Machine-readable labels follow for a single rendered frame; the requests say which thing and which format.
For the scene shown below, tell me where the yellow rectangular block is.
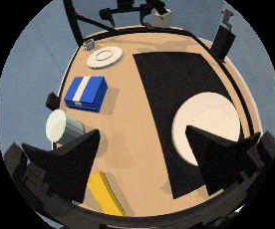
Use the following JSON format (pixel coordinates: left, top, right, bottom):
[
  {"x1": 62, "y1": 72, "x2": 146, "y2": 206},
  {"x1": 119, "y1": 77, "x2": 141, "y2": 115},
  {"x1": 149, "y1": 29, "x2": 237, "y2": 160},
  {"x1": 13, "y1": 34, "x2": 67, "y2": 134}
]
[{"x1": 88, "y1": 171, "x2": 127, "y2": 216}]

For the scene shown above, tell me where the white round saucer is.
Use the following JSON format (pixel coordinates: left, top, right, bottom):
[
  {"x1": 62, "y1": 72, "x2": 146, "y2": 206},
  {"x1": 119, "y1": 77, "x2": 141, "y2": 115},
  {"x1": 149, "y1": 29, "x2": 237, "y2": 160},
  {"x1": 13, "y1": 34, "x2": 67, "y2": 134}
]
[{"x1": 87, "y1": 47, "x2": 123, "y2": 70}]

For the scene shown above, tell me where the cream oval platter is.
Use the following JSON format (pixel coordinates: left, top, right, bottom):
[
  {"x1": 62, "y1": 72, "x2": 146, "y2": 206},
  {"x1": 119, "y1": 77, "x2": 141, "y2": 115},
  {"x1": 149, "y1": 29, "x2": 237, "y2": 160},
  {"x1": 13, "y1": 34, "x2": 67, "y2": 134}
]
[{"x1": 171, "y1": 93, "x2": 240, "y2": 166}]

